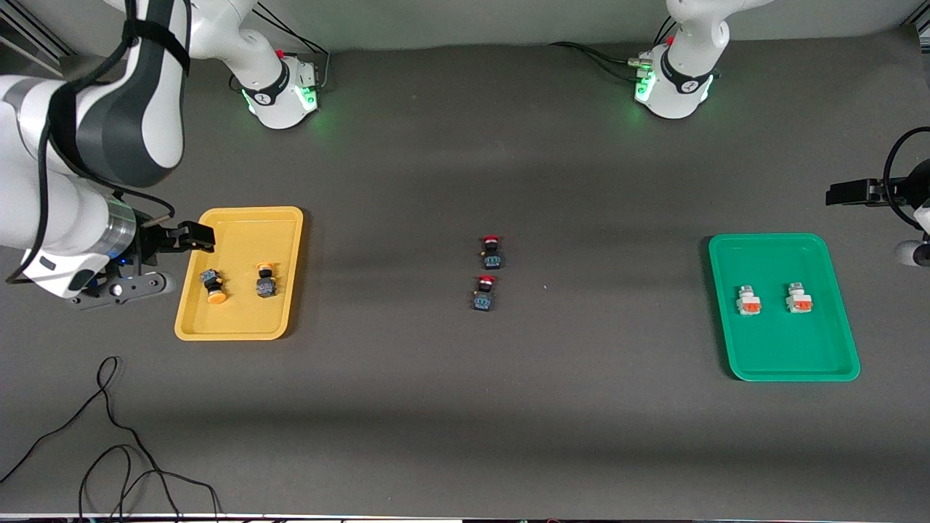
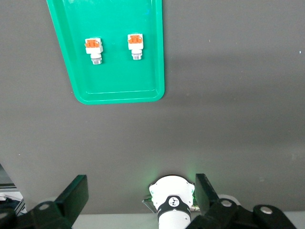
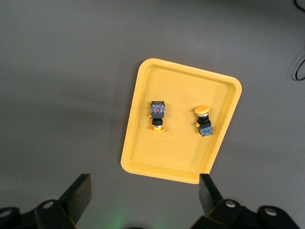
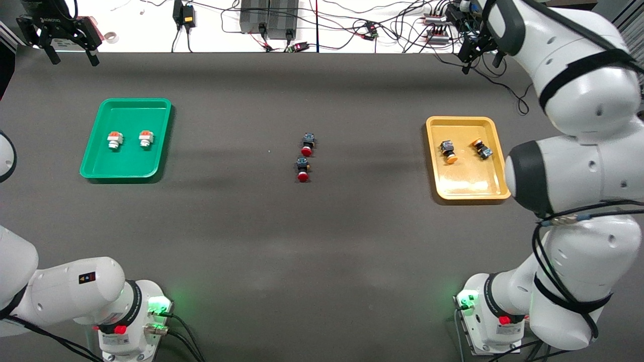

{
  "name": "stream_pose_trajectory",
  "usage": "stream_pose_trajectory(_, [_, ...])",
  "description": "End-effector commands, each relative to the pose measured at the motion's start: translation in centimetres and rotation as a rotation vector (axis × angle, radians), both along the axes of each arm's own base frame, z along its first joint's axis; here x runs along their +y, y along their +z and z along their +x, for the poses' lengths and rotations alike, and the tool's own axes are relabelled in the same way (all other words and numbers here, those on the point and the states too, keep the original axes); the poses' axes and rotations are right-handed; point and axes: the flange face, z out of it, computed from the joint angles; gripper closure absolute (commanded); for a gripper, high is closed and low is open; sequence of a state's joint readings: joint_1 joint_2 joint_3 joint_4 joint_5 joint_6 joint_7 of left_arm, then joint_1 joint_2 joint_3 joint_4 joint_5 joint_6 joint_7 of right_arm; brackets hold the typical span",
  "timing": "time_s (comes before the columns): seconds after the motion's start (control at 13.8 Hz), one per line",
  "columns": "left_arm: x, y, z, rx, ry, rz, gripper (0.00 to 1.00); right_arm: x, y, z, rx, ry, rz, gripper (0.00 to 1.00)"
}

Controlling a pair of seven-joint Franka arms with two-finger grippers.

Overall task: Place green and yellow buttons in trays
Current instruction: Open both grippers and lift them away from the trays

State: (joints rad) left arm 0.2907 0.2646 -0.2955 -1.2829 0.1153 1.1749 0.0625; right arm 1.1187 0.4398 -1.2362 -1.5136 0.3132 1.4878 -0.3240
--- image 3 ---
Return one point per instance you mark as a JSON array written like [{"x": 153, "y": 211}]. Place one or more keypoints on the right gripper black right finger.
[{"x": 212, "y": 205}]

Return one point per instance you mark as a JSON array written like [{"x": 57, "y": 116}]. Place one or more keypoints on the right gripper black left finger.
[{"x": 74, "y": 202}]

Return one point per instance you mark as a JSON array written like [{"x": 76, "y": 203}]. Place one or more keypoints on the yellow mushroom button green-marked block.
[{"x": 205, "y": 124}]

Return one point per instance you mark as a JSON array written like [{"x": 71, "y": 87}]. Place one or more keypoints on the yellow mushroom button red-marked block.
[{"x": 157, "y": 111}]

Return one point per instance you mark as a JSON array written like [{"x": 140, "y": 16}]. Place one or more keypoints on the yellow plastic tray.
[{"x": 181, "y": 148}]

